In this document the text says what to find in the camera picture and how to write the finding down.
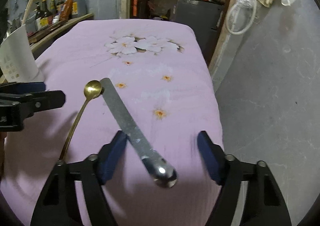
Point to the orange noodle packet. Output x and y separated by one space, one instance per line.
66 10

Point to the white plastic utensil caddy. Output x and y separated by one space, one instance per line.
17 61

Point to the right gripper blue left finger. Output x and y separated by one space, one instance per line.
109 155

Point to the person left hand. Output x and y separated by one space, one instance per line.
3 135

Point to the grey small fridge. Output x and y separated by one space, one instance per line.
204 19

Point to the dark soy sauce bottle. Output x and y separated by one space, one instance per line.
45 18

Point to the gold teaspoon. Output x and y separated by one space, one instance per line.
92 90

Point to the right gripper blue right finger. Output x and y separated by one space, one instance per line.
212 155

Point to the wooden cutting board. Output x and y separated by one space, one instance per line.
46 31

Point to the wine bottle white label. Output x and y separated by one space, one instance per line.
38 16

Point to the steel table knife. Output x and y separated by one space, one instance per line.
161 171

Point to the wooden chopstick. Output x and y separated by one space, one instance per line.
26 13

